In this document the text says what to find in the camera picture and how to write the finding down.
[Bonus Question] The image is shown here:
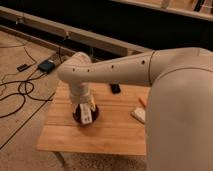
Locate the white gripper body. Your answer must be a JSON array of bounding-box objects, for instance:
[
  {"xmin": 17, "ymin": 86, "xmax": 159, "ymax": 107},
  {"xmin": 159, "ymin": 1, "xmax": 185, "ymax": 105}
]
[{"xmin": 70, "ymin": 87, "xmax": 95, "ymax": 110}]

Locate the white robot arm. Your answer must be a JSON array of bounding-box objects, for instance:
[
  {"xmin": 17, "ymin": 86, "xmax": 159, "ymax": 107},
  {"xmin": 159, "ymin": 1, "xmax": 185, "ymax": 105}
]
[{"xmin": 58, "ymin": 47, "xmax": 213, "ymax": 171}]

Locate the dark round bowl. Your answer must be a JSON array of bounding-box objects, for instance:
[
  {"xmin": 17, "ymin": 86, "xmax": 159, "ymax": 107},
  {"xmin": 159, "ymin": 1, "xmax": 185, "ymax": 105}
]
[{"xmin": 73, "ymin": 104, "xmax": 99, "ymax": 125}]

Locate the white rectangular box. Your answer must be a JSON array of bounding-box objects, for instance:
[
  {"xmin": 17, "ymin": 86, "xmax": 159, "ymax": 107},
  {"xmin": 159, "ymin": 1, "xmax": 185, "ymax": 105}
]
[{"xmin": 80, "ymin": 104, "xmax": 92, "ymax": 124}]

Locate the dark power adapter box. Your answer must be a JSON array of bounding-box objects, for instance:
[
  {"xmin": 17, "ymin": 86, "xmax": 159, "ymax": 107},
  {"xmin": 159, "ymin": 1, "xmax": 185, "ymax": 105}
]
[{"xmin": 38, "ymin": 60, "xmax": 55, "ymax": 73}]

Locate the wooden table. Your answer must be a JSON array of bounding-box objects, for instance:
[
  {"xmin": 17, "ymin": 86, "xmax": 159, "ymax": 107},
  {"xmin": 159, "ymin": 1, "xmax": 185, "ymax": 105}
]
[{"xmin": 37, "ymin": 82, "xmax": 149, "ymax": 155}]

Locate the small black floor device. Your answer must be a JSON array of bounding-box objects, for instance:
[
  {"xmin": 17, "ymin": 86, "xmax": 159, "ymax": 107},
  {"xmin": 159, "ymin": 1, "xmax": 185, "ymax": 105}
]
[{"xmin": 17, "ymin": 64, "xmax": 29, "ymax": 72}]

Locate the white flat sponge block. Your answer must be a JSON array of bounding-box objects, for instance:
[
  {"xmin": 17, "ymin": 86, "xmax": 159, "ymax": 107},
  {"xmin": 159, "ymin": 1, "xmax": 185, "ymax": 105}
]
[{"xmin": 131, "ymin": 107, "xmax": 146, "ymax": 124}]

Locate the black floor cable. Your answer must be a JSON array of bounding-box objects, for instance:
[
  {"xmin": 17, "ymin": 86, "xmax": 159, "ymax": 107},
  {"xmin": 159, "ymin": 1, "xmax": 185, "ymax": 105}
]
[{"xmin": 0, "ymin": 39, "xmax": 58, "ymax": 120}]

